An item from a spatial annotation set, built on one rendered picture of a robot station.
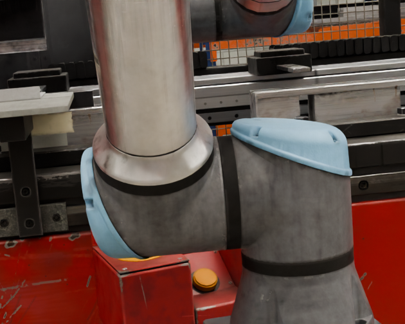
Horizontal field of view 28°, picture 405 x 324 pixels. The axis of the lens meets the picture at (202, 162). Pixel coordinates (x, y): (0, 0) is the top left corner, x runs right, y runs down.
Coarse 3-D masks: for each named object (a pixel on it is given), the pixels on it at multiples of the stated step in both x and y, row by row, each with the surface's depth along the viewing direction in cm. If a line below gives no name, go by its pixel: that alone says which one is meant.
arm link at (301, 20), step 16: (224, 0) 88; (240, 0) 85; (256, 0) 83; (272, 0) 83; (288, 0) 85; (304, 0) 88; (224, 16) 88; (240, 16) 88; (256, 16) 86; (272, 16) 87; (288, 16) 89; (304, 16) 89; (224, 32) 90; (240, 32) 90; (256, 32) 90; (272, 32) 90; (288, 32) 91
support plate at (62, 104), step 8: (48, 96) 142; (56, 96) 141; (72, 96) 142; (0, 104) 134; (8, 104) 133; (16, 104) 132; (24, 104) 130; (32, 104) 129; (40, 104) 128; (48, 104) 127; (56, 104) 126; (64, 104) 125; (0, 112) 122; (8, 112) 122; (16, 112) 122; (24, 112) 122; (32, 112) 122; (40, 112) 122; (48, 112) 122; (56, 112) 123
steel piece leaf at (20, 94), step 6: (0, 90) 138; (6, 90) 138; (12, 90) 138; (18, 90) 138; (24, 90) 138; (30, 90) 138; (36, 90) 139; (0, 96) 138; (6, 96) 138; (12, 96) 138; (18, 96) 138; (24, 96) 138; (30, 96) 139; (36, 96) 139
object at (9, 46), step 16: (16, 0) 145; (32, 0) 146; (0, 16) 145; (16, 16) 146; (32, 16) 146; (0, 32) 146; (16, 32) 146; (32, 32) 146; (0, 48) 147; (16, 48) 147; (32, 48) 148
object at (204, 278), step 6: (198, 270) 124; (204, 270) 124; (210, 270) 124; (198, 276) 123; (204, 276) 123; (210, 276) 123; (216, 276) 124; (198, 282) 122; (204, 282) 122; (210, 282) 122; (216, 282) 123; (198, 288) 122; (204, 288) 122; (210, 288) 122
